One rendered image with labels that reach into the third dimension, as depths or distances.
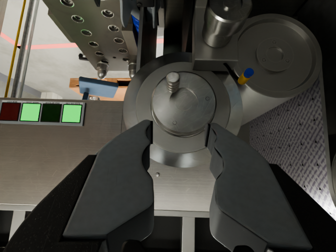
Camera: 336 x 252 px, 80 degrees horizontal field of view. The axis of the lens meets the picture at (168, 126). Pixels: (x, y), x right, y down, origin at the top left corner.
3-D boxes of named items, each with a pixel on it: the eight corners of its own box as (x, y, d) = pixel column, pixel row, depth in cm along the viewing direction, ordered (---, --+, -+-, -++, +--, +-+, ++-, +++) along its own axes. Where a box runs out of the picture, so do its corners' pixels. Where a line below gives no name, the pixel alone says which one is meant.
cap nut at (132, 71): (139, 62, 59) (138, 77, 58) (141, 68, 63) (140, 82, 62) (126, 62, 59) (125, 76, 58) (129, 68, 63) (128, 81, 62)
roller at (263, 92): (317, 14, 27) (327, 99, 25) (246, 86, 52) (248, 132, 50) (228, 11, 27) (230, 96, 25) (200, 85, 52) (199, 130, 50)
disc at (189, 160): (240, 52, 26) (246, 169, 23) (239, 54, 27) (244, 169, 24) (126, 50, 26) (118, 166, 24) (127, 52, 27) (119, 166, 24)
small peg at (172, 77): (171, 86, 20) (163, 75, 21) (171, 95, 23) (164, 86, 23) (182, 78, 20) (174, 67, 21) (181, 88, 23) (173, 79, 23)
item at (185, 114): (177, 147, 22) (137, 95, 23) (176, 149, 24) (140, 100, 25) (230, 107, 23) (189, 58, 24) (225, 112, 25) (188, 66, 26)
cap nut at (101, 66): (107, 61, 59) (105, 76, 59) (110, 67, 63) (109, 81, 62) (94, 61, 59) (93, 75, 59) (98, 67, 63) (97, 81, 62)
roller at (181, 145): (229, 62, 25) (232, 154, 23) (199, 113, 51) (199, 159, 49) (137, 60, 26) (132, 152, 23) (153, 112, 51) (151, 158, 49)
